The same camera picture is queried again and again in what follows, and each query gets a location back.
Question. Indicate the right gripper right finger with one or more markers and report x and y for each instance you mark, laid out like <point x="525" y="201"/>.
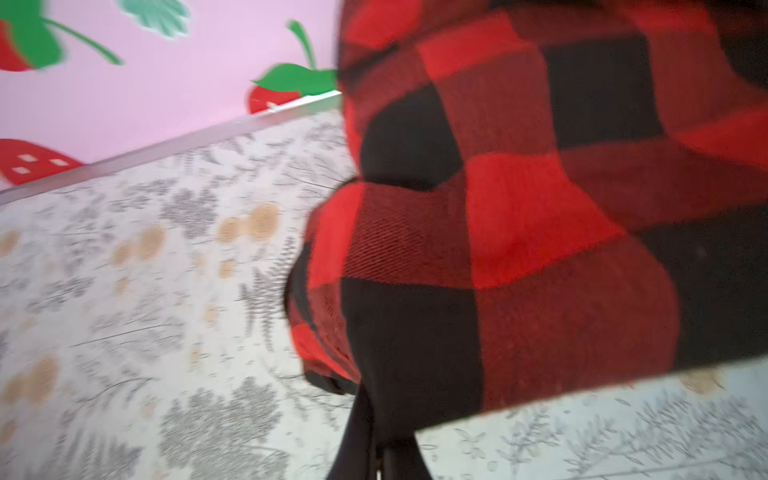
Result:
<point x="402" y="460"/>

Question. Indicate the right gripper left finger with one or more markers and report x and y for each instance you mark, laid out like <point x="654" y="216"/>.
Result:
<point x="356" y="458"/>

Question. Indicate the red black plaid shirt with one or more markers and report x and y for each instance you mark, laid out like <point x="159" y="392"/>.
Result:
<point x="550" y="196"/>

